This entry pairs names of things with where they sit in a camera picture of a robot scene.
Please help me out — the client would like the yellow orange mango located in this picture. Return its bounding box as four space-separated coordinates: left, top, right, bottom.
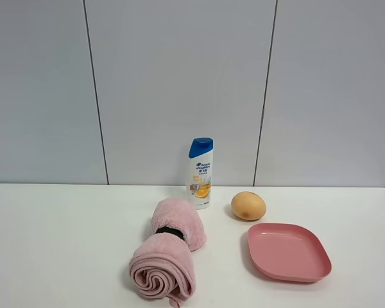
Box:
231 191 267 221

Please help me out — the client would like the pink plastic plate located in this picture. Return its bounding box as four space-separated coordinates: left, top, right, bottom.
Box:
247 223 332 283

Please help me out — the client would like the white blue shampoo bottle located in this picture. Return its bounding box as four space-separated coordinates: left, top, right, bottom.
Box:
186 137 214 209

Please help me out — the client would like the rolled pink towel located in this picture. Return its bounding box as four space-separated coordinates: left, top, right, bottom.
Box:
128 198 207 307

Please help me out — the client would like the black band on towel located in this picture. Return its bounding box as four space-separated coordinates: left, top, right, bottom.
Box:
155 227 184 240

